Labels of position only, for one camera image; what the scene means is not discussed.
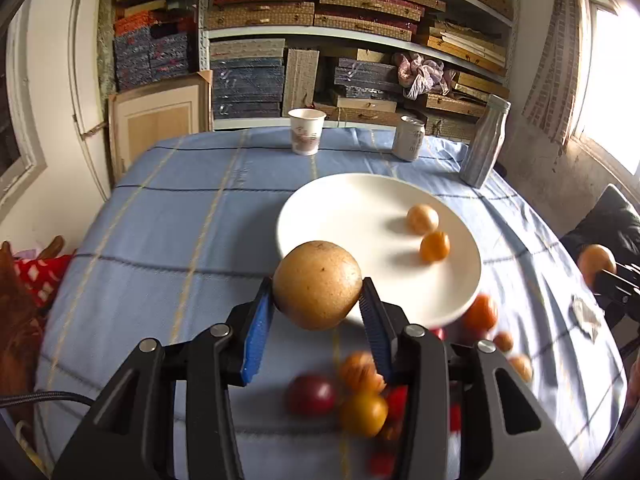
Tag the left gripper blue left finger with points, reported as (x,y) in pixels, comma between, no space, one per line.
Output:
(255,331)

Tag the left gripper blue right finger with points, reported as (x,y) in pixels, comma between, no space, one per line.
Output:
(379,329)

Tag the large tan pear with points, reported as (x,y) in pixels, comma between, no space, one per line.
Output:
(317,284)

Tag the white crumpled tissue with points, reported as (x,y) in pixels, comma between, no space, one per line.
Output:
(588,315)

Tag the dark purple plum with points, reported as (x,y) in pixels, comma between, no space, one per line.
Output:
(310,396)

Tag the white round plate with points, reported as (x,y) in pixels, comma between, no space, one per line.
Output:
(366,215)

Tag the large orange tangerine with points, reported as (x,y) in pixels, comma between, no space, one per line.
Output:
(482,315)

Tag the small orange fruit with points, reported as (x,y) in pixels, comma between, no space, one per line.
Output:
(435,247)

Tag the tan round fruit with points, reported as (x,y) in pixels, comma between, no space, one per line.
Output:
(422,219)

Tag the red cherry tomato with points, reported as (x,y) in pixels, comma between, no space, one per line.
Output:
(381,463)

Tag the blue checked tablecloth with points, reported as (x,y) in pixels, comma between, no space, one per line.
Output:
(190,232)

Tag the grey striped bottle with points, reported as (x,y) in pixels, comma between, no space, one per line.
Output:
(489,136)

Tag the white drink can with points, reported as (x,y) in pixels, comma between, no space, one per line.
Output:
(408,138)

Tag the white paper cup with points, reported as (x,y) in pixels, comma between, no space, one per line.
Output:
(306,130)

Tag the brown plush toy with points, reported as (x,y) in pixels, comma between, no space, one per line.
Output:
(28,289)

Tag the pink crumpled cloth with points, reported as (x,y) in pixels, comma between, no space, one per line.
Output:
(418,75)

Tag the framed wooden panel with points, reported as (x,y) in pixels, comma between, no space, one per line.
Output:
(140,117)

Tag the metal storage shelf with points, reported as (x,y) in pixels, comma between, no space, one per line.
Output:
(470,11)

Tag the window with white frame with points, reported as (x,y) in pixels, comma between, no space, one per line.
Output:
(30,161)

